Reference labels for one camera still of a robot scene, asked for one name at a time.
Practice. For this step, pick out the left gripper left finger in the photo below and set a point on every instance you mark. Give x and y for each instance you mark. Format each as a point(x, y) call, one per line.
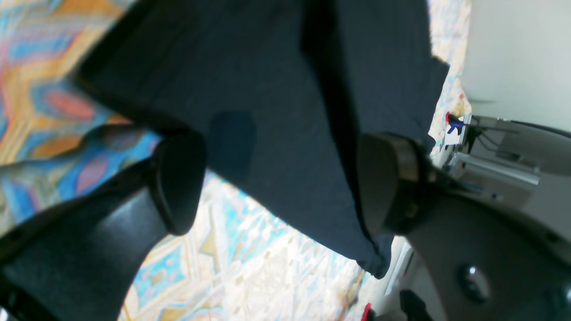
point(76, 261)

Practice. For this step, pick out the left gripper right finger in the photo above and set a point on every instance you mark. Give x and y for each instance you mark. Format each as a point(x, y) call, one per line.
point(488, 261)

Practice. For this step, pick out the black T-shirt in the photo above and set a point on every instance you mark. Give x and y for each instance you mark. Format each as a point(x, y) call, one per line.
point(281, 90)

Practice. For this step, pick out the patterned tablecloth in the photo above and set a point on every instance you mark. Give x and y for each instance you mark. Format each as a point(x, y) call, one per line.
point(271, 95)

